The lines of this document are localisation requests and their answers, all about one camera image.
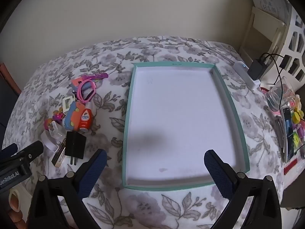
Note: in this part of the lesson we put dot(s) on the purple plastic case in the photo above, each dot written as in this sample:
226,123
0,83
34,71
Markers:
97,76

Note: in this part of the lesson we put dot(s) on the teal cardboard box tray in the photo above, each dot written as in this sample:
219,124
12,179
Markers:
178,124

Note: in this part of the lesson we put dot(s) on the floral printed blanket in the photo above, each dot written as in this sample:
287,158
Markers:
166,207

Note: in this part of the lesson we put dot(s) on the white round plastic holder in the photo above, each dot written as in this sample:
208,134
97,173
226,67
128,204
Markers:
53,136

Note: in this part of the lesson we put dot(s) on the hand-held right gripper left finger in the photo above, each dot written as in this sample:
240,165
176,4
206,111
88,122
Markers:
93,174

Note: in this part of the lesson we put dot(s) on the cream hair claw clip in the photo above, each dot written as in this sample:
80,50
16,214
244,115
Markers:
65,105

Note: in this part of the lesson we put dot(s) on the pile of colourful hair clips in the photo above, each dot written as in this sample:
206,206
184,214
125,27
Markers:
299,119

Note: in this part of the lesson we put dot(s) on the clear glass jar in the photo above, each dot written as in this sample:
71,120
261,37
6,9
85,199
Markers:
277,95

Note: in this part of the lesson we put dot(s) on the black charger plug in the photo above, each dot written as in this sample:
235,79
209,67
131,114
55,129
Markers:
75,145

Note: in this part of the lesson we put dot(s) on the white wooden rack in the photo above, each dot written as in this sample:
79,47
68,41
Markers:
264,23

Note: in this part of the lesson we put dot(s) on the white lattice basket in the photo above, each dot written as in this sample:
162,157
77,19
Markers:
295,50

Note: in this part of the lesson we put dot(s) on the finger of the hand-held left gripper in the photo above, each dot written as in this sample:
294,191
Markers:
8,150
28,152

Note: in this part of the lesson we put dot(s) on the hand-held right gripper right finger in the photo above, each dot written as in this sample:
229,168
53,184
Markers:
216,174

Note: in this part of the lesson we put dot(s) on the white power strip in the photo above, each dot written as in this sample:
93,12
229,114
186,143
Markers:
250,82

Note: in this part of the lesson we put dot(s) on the black power adapter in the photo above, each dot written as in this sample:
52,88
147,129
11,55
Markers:
256,69

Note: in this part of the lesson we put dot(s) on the orange toothpaste tube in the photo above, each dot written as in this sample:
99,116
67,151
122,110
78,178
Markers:
85,121

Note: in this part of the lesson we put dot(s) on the beige tape roll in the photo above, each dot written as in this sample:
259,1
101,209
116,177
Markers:
12,199

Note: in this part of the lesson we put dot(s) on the black phone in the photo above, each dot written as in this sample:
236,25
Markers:
288,133

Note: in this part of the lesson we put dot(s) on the pink kids wristwatch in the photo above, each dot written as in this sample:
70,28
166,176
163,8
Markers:
81,95

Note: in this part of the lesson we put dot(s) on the blue and orange toy car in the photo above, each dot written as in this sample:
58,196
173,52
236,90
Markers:
71,119

